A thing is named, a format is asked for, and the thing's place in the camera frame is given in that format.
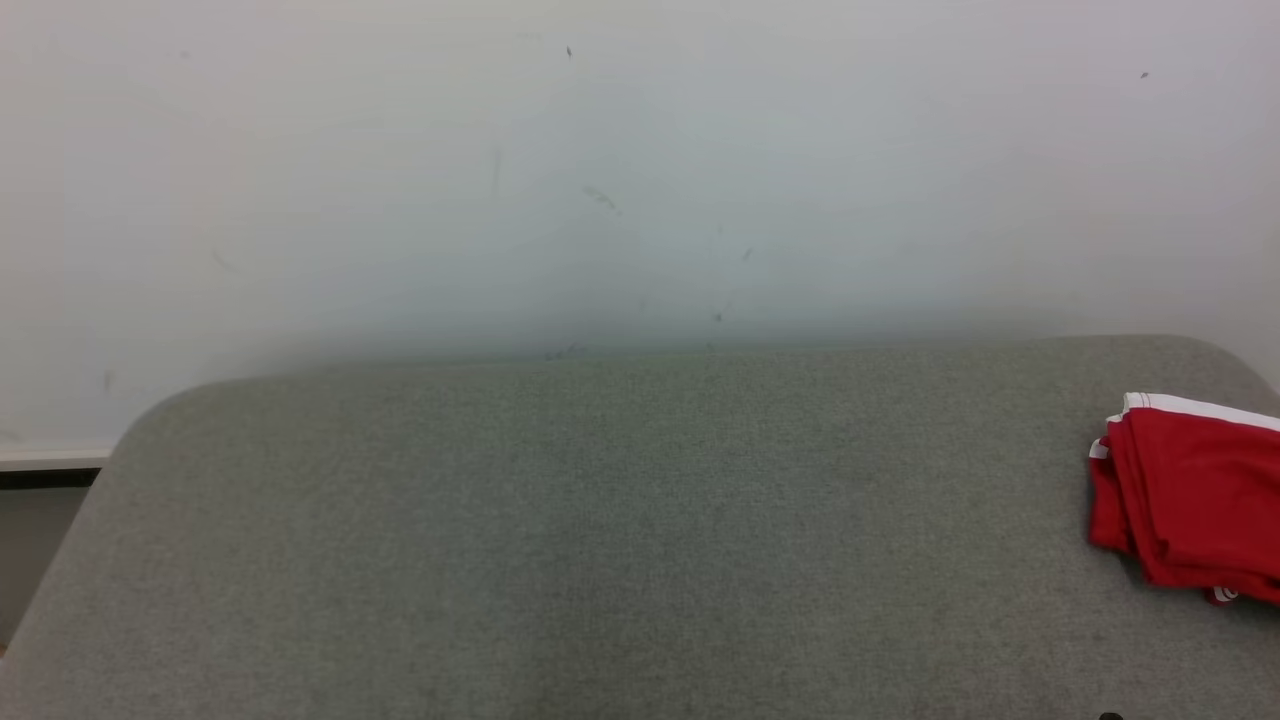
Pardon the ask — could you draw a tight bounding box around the grey fabric sofa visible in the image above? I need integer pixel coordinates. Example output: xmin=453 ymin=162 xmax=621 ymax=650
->
xmin=0 ymin=333 xmax=1280 ymax=720

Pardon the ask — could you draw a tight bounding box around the red jersey with white trim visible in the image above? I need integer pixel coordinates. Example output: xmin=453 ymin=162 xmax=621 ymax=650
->
xmin=1087 ymin=392 xmax=1280 ymax=607

